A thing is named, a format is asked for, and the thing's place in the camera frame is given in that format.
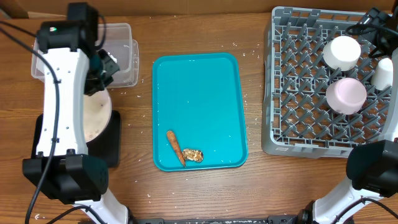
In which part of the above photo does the large white plate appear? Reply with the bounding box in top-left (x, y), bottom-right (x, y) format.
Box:
top-left (83, 89), bottom-right (112, 142)

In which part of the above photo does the orange carrot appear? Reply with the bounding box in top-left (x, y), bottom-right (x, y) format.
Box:
top-left (166, 130), bottom-right (186, 167)

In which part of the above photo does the brown food scrap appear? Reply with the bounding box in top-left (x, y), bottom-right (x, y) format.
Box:
top-left (182, 149), bottom-right (204, 163)

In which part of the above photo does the pale green bowl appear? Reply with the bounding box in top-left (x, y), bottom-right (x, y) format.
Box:
top-left (322, 36), bottom-right (361, 72)

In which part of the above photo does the small pink plate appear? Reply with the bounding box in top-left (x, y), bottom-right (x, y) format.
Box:
top-left (326, 78), bottom-right (367, 115)

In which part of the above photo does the white cup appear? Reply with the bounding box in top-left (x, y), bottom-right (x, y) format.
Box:
top-left (371, 58), bottom-right (393, 90)

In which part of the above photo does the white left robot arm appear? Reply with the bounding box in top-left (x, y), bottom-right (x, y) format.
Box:
top-left (22, 2), bottom-right (135, 223)

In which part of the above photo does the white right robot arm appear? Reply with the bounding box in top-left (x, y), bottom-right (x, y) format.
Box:
top-left (293, 4), bottom-right (397, 223)

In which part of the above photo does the clear plastic bin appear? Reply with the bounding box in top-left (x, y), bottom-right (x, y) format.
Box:
top-left (30, 22), bottom-right (140, 88)

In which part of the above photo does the black tray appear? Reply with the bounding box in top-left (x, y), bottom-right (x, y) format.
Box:
top-left (22, 110), bottom-right (121, 170)

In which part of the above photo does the teal plastic tray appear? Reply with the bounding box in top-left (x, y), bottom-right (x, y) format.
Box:
top-left (152, 53), bottom-right (248, 172)

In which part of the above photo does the grey dish rack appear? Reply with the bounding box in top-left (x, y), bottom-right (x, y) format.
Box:
top-left (262, 6), bottom-right (397, 158)

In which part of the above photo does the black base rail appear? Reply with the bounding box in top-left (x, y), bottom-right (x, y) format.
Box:
top-left (130, 215), bottom-right (299, 224)

